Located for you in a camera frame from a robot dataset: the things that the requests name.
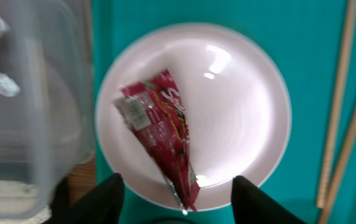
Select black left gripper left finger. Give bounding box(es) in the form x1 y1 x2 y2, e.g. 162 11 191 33
45 173 125 224

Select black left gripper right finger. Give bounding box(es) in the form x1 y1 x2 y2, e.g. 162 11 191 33
231 175 304 224

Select white rice grains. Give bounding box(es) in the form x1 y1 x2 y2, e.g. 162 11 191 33
0 180 51 223

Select red snack wrapper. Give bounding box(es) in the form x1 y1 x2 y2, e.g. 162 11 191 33
113 70 200 213

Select clear plastic waste bin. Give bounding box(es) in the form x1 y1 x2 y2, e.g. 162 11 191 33
0 0 94 207

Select black plastic tray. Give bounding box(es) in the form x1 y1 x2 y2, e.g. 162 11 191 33
43 177 70 224

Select pink round plate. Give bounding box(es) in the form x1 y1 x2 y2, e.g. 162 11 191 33
95 23 292 211

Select right wooden chopstick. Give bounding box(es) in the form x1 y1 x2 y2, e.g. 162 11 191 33
318 105 356 224

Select wooden chopstick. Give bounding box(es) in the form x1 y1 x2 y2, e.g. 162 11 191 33
316 0 356 208
318 105 356 224

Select teal plastic tray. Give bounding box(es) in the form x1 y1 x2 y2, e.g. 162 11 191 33
91 0 356 223

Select left wooden chopstick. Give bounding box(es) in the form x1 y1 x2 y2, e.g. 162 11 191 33
316 0 356 208

